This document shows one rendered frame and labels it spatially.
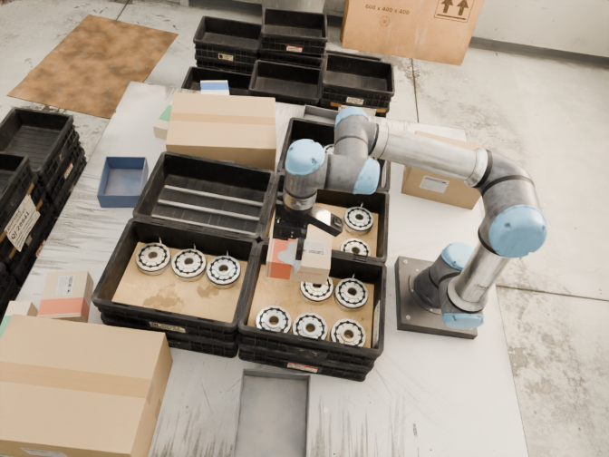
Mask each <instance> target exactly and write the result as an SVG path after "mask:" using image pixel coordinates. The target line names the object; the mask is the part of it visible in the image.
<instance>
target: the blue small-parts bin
mask: <svg viewBox="0 0 609 457"><path fill-rule="evenodd" d="M148 175H149V166H148V162H147V158H146V157H131V156H105V160H104V163H103V168H102V172H101V178H100V183H99V187H98V190H97V194H96V196H97V199H98V201H99V203H100V206H101V208H135V206H136V203H137V201H138V199H139V197H140V194H141V193H142V191H143V189H144V187H145V185H146V183H147V180H148Z"/></svg>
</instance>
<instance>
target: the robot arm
mask: <svg viewBox="0 0 609 457"><path fill-rule="evenodd" d="M368 156H372V157H375V158H378V159H382V160H388V161H391V162H395V163H399V164H402V165H405V166H409V167H413V168H416V169H419V170H425V171H429V172H432V173H436V174H439V175H443V176H447V177H450V178H453V179H457V180H463V181H464V183H465V185H466V186H468V187H471V188H474V189H476V190H478V191H479V193H480V194H481V197H482V201H483V206H484V210H485V216H484V218H483V220H482V221H481V223H480V225H479V227H478V244H477V246H475V248H472V247H471V246H469V245H467V244H464V243H460V242H453V243H450V244H448V246H446V247H445V248H444V249H443V250H442V251H441V253H440V255H439V256H438V257H437V259H436V260H435V261H434V263H433V264H432V265H431V266H430V267H427V268H424V269H423V270H422V271H421V272H420V273H419V274H418V276H416V278H415V281H414V286H415V290H416V293H417V295H418V296H419V298H420V299H421V300H422V301H423V302H424V303H425V304H427V305H428V306H431V307H434V308H438V309H441V315H442V320H443V323H444V325H446V326H448V327H451V328H457V329H471V328H475V327H479V326H482V325H483V324H484V316H483V309H484V307H485V306H486V304H487V303H488V299H489V294H488V292H489V290H490V289H491V287H492V286H493V285H494V283H495V282H496V280H497V279H498V277H499V275H500V274H501V272H502V271H503V270H504V268H505V267H506V265H507V264H508V262H509V260H510V259H511V258H522V257H525V256H528V255H529V253H530V252H532V253H534V252H536V251H537V250H539V249H540V248H541V247H542V246H543V244H544V243H545V241H546V236H547V231H546V219H545V216H544V215H543V213H542V209H541V207H540V203H539V200H538V197H537V192H536V188H535V184H534V181H533V179H532V177H531V176H530V174H529V173H528V172H527V171H526V170H525V169H524V168H523V167H522V166H521V165H519V164H518V163H517V162H515V161H513V160H511V159H510V158H508V157H506V156H504V155H502V154H500V153H497V152H495V151H491V150H487V149H484V148H476V149H475V150H471V149H468V148H464V147H460V146H458V145H454V144H451V143H447V142H444V141H438V140H435V139H432V138H428V137H425V136H421V135H418V134H415V133H411V132H408V131H402V130H399V129H395V128H392V127H389V126H385V125H382V124H379V123H375V122H369V120H368V118H367V115H366V113H365V112H364V111H363V110H362V109H360V108H356V107H349V108H345V109H343V110H342V111H340V112H339V114H338V115H337V116H336V122H335V126H334V148H333V154H327V153H324V149H323V147H322V146H321V145H320V144H319V143H318V142H314V141H312V140H299V141H295V142H294V143H293V144H292V145H291V146H290V147H289V149H288V152H287V157H286V161H285V182H284V189H283V192H279V191H278V192H277V196H276V202H275V220H274V226H273V237H272V238H275V239H280V240H287V241H288V239H289V238H291V239H297V238H298V240H297V242H296V241H294V240H292V241H290V242H289V243H288V247H287V250H284V251H281V252H279V253H278V254H277V258H278V259H279V260H281V261H283V262H285V263H287V264H290V265H292V266H294V272H293V274H296V272H297V271H298V270H299V269H300V266H301V260H302V255H303V249H304V243H305V239H306V236H307V230H308V225H309V224H311V225H313V226H315V227H317V228H319V229H321V230H323V231H325V232H326V233H328V234H330V235H332V236H334V237H337V236H339V235H340V234H341V233H342V232H343V219H341V218H339V217H338V216H336V215H334V214H333V213H331V212H329V211H328V210H326V209H323V208H321V207H319V206H318V205H316V204H314V203H315V199H316V194H317V190H318V189H319V190H334V191H341V192H349V193H352V194H356V193H357V194H373V193H374V192H375V190H376V188H377V184H378V180H379V174H380V165H379V162H378V161H377V160H372V159H370V158H369V159H368ZM295 245H296V252H295Z"/></svg>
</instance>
